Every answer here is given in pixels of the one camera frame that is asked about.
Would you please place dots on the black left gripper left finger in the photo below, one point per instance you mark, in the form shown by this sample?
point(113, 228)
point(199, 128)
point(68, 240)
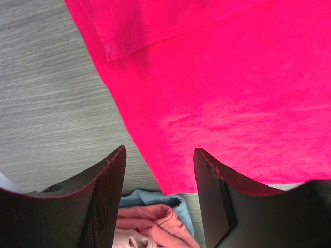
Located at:
point(78, 212)

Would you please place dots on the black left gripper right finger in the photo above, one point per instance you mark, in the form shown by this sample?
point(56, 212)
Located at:
point(238, 211)

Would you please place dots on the hot pink t shirt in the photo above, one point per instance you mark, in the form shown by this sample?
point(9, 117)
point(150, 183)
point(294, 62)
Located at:
point(248, 81)

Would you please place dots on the folded light pink t shirt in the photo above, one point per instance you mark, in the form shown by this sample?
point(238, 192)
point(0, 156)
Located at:
point(131, 239)

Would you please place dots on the folded light blue t shirt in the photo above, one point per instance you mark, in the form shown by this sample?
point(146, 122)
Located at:
point(141, 197)

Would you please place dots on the folded salmon t shirt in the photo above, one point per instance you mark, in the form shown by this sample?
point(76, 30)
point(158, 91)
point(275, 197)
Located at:
point(158, 222)

